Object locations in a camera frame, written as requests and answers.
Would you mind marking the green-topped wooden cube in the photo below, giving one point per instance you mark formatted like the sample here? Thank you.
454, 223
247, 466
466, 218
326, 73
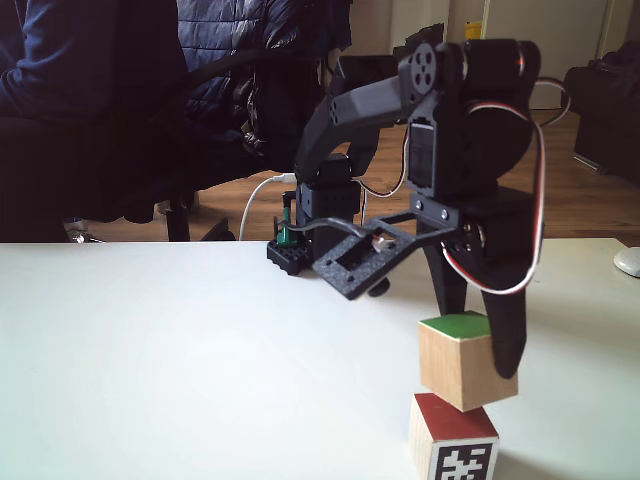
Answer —
460, 365

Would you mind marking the red-topped wooden cube with marker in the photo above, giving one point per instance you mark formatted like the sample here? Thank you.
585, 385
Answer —
450, 440

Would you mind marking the yellow bag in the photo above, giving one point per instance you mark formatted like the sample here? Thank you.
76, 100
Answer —
474, 30

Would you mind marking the white computer mouse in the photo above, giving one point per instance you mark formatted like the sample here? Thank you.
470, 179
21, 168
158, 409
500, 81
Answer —
629, 261

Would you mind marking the black sofa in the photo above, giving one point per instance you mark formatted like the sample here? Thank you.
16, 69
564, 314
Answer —
607, 115

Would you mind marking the white door panel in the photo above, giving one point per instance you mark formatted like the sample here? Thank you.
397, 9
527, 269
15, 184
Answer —
570, 30

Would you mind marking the green table clamp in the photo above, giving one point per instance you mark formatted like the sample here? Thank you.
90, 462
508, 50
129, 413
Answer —
286, 232

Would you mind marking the dark blue quilted jacket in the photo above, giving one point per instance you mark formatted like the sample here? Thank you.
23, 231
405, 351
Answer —
225, 30

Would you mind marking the black office chair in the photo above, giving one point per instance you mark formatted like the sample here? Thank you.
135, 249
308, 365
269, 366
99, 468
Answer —
125, 150

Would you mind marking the person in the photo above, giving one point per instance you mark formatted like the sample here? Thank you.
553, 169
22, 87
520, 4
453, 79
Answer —
55, 55

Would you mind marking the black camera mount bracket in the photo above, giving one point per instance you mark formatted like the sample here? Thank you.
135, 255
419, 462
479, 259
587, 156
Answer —
370, 260

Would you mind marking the leaning wall mirror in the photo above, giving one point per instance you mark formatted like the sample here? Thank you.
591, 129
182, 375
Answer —
417, 20

